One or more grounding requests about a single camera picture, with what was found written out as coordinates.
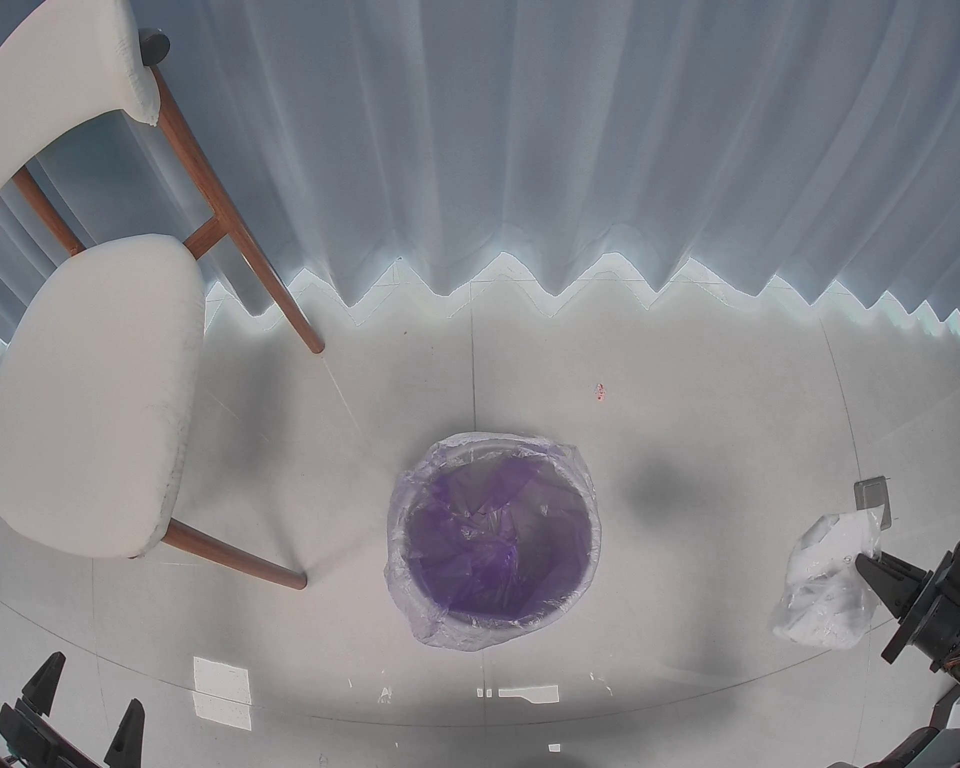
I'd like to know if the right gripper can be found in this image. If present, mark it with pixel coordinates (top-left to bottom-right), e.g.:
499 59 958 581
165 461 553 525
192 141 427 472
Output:
857 543 960 663

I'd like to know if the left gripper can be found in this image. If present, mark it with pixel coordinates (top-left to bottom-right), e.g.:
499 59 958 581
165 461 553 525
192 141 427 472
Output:
0 652 145 768

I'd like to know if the white plastic wrapper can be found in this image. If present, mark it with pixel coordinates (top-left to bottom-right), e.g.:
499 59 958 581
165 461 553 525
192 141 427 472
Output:
771 508 890 652

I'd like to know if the purple plastic bag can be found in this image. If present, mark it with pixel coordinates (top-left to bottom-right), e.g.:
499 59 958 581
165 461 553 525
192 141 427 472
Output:
384 431 603 652

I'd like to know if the white cushioned wooden chair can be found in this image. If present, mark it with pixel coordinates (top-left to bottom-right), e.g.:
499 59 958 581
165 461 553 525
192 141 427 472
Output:
0 0 325 591

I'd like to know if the pale blue curtain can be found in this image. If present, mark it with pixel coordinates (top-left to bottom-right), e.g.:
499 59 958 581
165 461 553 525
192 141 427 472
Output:
0 0 960 339

